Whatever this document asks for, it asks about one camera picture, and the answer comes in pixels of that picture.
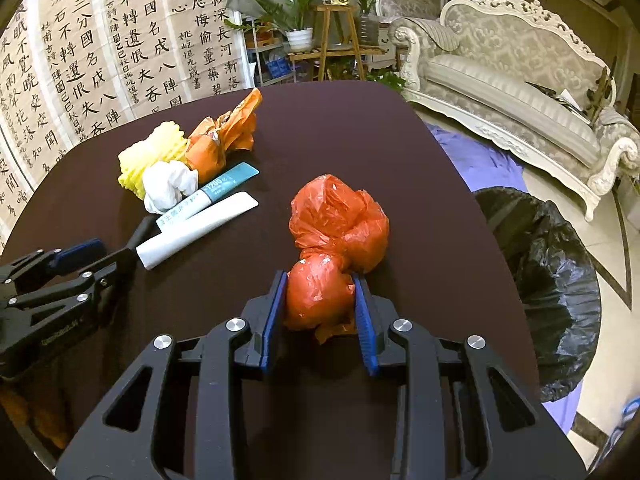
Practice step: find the row of calligraphy scrolls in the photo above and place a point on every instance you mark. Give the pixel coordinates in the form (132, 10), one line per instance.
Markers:
(100, 60)

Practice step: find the person's left hand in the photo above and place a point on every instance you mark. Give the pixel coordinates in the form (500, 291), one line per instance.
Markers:
(35, 417)

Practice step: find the metal shelf rack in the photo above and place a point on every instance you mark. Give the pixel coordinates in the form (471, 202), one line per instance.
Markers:
(257, 65)

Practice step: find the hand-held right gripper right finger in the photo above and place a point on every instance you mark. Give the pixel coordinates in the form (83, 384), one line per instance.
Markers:
(365, 332)

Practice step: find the yellow foam net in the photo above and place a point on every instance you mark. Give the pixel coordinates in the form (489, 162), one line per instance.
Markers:
(145, 160)

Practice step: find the teal and white tube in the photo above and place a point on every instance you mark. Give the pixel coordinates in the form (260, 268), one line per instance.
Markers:
(225, 185)

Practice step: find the ornate white sofa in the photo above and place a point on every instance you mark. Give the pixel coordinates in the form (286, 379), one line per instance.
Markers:
(500, 95)

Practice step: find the white plastic bag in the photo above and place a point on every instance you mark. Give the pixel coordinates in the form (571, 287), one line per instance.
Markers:
(167, 187)

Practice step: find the blue box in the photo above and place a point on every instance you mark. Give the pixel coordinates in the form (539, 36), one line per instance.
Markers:
(280, 66)

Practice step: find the low leafy plant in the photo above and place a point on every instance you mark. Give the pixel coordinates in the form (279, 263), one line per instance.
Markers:
(387, 80)

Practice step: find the ornate white armchair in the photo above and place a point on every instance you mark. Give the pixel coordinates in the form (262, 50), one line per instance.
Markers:
(405, 2)

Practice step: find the plain white tube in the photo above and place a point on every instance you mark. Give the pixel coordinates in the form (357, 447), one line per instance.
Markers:
(200, 230)

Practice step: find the orange plastic bag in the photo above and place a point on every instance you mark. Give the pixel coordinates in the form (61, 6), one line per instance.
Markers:
(210, 152)

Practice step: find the wooden plant stand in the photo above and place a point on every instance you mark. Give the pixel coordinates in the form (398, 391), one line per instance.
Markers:
(345, 45)

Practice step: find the black bag lined bin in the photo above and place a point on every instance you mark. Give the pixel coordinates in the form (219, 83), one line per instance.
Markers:
(550, 280)

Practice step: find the red plastic bag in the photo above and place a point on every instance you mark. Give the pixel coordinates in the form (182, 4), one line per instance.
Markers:
(340, 220)

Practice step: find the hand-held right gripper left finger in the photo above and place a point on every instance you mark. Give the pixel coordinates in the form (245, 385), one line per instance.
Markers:
(274, 320)

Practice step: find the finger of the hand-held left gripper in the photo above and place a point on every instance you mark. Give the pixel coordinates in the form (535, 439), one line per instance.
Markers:
(110, 272)
(80, 252)

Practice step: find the green plant white pot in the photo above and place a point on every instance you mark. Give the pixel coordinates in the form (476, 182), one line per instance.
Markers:
(300, 40)

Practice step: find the dark wooden figurine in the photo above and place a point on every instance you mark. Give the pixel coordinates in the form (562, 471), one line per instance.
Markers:
(602, 92)

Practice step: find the loose papers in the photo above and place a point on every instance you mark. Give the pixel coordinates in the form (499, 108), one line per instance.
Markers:
(565, 102)

